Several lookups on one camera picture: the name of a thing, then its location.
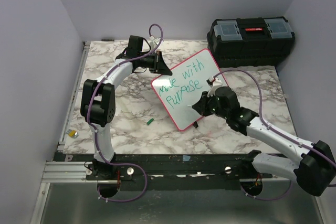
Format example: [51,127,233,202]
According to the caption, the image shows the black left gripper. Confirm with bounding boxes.
[137,50,172,74]

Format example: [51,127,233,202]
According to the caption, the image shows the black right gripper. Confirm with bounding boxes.
[193,90,229,120]

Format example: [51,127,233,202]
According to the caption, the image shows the pink framed whiteboard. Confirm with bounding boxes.
[151,49,220,131]

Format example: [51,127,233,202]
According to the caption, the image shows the green marker cap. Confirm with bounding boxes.
[146,118,154,125]

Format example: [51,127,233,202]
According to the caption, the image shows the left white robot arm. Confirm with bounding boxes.
[80,36,172,179]

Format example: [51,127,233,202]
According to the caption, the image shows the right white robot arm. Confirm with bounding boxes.
[191,87,335,196]

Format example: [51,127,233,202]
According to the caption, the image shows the blue tape piece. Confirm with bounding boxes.
[182,155,191,162]

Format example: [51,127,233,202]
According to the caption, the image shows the black plastic toolbox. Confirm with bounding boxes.
[207,16,295,68]

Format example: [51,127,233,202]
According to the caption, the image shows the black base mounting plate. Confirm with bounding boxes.
[44,154,271,196]

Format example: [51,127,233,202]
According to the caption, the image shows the small yellow metal connector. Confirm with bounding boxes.
[66,129,78,138]

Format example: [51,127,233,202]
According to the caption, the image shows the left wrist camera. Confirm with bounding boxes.
[148,35,161,51]

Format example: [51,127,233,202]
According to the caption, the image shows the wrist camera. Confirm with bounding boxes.
[148,35,161,51]
[207,77,223,98]

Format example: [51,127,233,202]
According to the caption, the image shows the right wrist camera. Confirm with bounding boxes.
[207,77,223,98]

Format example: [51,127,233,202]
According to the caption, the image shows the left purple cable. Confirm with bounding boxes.
[86,23,165,204]

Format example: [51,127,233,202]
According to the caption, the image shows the purple cable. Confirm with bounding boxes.
[86,23,165,204]
[207,69,336,201]

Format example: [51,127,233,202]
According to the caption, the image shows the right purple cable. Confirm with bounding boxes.
[207,69,336,201]

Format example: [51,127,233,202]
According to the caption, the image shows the aluminium table edge rail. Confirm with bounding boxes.
[30,41,91,223]

